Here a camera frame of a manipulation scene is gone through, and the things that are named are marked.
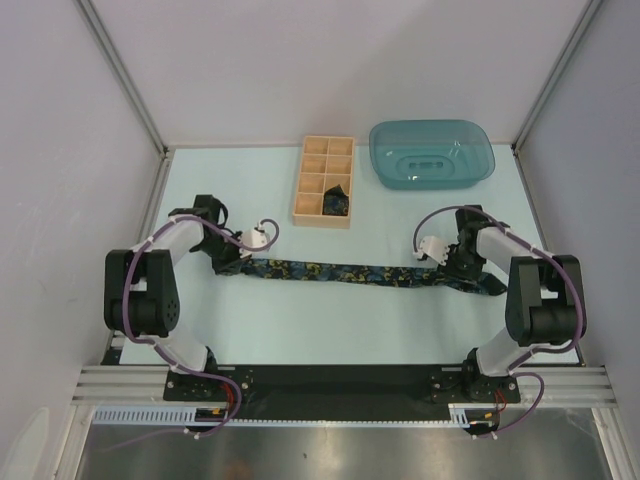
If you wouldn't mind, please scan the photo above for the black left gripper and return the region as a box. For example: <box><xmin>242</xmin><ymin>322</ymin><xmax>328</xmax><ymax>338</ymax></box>
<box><xmin>193</xmin><ymin>231</ymin><xmax>251</xmax><ymax>276</ymax></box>

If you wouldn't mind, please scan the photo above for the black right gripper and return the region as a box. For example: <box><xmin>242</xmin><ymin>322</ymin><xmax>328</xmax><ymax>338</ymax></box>
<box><xmin>437</xmin><ymin>243</ymin><xmax>485</xmax><ymax>286</ymax></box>

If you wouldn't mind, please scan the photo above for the blue yellow patterned tie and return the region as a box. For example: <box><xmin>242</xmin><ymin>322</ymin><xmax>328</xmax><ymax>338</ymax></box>
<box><xmin>240</xmin><ymin>258</ymin><xmax>507</xmax><ymax>297</ymax></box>

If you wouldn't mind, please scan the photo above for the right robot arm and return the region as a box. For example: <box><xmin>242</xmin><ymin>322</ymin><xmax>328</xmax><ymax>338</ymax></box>
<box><xmin>441</xmin><ymin>206</ymin><xmax>586</xmax><ymax>401</ymax></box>

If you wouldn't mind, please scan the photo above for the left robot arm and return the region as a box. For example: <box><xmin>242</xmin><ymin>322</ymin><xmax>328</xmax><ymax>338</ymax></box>
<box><xmin>103</xmin><ymin>195</ymin><xmax>244</xmax><ymax>400</ymax></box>

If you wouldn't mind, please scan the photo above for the teal plastic basin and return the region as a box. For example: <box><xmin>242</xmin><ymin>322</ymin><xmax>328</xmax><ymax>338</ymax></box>
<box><xmin>369</xmin><ymin>119</ymin><xmax>495</xmax><ymax>191</ymax></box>

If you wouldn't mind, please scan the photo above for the rolled dark green tie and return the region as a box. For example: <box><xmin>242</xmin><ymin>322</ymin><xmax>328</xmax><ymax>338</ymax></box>
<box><xmin>322</xmin><ymin>184</ymin><xmax>350</xmax><ymax>217</ymax></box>

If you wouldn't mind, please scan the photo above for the wooden compartment organizer box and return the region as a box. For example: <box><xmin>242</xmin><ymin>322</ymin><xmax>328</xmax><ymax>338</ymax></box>
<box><xmin>292</xmin><ymin>135</ymin><xmax>355</xmax><ymax>229</ymax></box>

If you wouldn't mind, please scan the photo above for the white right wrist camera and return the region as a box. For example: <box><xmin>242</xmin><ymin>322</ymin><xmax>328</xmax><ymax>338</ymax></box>
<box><xmin>414</xmin><ymin>236</ymin><xmax>450</xmax><ymax>265</ymax></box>

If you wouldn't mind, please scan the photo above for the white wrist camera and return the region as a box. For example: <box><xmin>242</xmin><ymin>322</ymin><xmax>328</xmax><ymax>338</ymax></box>
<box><xmin>239</xmin><ymin>224</ymin><xmax>271</xmax><ymax>257</ymax></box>
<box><xmin>414</xmin><ymin>236</ymin><xmax>450</xmax><ymax>265</ymax></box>

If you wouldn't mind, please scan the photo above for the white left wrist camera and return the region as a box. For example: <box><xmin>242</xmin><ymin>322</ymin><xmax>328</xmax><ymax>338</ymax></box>
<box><xmin>239</xmin><ymin>224</ymin><xmax>271</xmax><ymax>257</ymax></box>

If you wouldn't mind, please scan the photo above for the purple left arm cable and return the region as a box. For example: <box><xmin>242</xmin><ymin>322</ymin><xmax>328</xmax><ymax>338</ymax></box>
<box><xmin>103</xmin><ymin>215</ymin><xmax>279</xmax><ymax>451</ymax></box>

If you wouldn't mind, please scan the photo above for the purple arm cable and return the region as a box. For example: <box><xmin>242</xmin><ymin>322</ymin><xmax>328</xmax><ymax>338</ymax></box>
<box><xmin>103</xmin><ymin>215</ymin><xmax>279</xmax><ymax>451</ymax></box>
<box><xmin>412</xmin><ymin>205</ymin><xmax>587</xmax><ymax>441</ymax></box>

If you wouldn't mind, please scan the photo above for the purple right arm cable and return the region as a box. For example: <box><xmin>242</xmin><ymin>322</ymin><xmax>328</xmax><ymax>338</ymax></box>
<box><xmin>412</xmin><ymin>205</ymin><xmax>587</xmax><ymax>441</ymax></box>

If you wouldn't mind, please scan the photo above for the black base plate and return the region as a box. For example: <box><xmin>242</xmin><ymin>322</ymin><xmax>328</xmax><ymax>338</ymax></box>
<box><xmin>163</xmin><ymin>363</ymin><xmax>521</xmax><ymax>422</ymax></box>

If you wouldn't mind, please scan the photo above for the aluminium front rail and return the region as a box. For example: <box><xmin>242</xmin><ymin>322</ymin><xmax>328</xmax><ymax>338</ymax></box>
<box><xmin>72</xmin><ymin>365</ymin><xmax>618</xmax><ymax>409</ymax></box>

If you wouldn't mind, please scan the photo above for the light blue cable duct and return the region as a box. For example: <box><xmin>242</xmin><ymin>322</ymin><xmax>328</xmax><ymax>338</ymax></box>
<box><xmin>93</xmin><ymin>406</ymin><xmax>228</xmax><ymax>426</ymax></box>

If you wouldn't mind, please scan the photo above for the aluminium frame rail left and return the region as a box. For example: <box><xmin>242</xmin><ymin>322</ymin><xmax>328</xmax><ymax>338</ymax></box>
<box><xmin>74</xmin><ymin>0</ymin><xmax>171</xmax><ymax>156</ymax></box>

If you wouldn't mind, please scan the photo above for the aluminium frame post right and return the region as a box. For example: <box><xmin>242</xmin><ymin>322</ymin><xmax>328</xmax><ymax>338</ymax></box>
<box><xmin>510</xmin><ymin>0</ymin><xmax>606</xmax><ymax>151</ymax></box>

